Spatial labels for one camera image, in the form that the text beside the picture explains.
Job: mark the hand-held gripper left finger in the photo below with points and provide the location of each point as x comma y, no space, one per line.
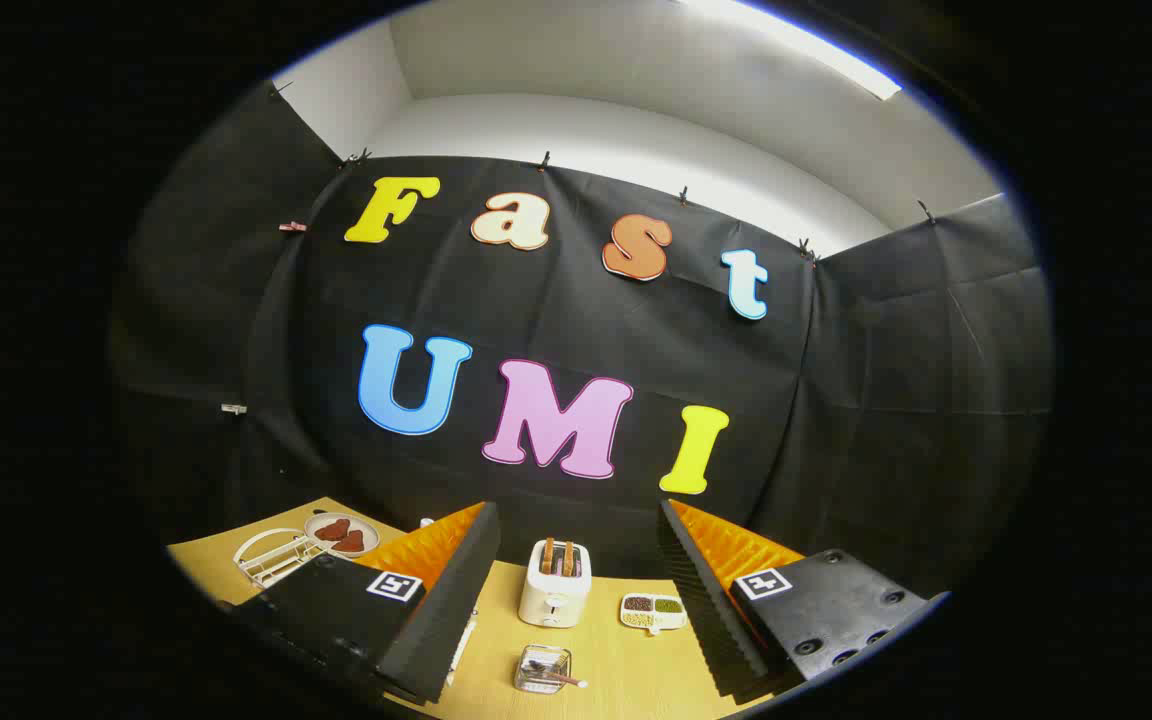
446,620

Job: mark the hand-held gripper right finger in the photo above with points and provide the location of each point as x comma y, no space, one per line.
706,610

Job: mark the white divided dish with beans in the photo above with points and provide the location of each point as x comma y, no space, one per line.
653,612

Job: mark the small plate with red food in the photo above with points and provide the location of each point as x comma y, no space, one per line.
368,528

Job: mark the white toaster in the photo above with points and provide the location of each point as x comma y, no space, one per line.
553,595

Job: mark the brown toast slice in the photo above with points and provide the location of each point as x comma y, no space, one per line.
547,556
568,558

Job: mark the red-brown food piece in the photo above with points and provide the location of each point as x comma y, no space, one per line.
333,529
349,542

